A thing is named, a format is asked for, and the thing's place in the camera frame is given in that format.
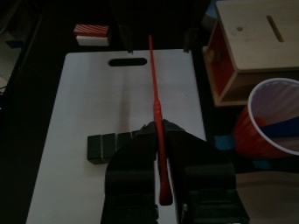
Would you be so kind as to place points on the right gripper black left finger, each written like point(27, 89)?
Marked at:
point(130, 180)

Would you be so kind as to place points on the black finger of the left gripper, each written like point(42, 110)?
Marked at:
point(189, 40)
point(127, 26)

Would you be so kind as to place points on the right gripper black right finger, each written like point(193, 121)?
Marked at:
point(202, 180)

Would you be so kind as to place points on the red toy knife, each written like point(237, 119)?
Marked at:
point(157, 113)

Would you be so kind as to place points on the dark toy sushi roll piece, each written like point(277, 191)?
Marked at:
point(109, 147)

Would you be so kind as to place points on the beige rectangular plate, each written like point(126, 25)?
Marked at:
point(273, 198)

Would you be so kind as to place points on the white cutting board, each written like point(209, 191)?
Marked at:
point(98, 102)

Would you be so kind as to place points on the red white toy nigiri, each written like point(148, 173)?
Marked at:
point(91, 30)

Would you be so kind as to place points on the blue object behind box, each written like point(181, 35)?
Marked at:
point(212, 11)

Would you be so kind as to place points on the blue tape piece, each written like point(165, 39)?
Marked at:
point(262, 164)
point(224, 143)

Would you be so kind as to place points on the wooden box with slot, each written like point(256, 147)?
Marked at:
point(257, 43)

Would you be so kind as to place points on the red plastic cup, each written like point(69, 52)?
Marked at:
point(249, 137)

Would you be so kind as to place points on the blue stick in cup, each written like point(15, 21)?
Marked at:
point(285, 128)

